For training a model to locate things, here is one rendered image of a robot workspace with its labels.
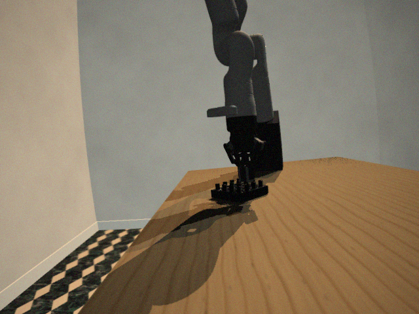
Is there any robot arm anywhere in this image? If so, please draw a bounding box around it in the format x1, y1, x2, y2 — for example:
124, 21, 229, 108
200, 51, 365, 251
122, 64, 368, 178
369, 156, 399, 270
205, 0, 274, 122

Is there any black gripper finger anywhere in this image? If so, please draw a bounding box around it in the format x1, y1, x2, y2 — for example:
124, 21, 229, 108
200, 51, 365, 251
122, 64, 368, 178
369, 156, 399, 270
223, 139, 246, 182
240, 135, 266, 183

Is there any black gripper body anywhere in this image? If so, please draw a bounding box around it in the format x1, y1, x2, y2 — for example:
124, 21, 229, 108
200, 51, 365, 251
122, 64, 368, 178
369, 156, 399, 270
226, 115, 258, 153

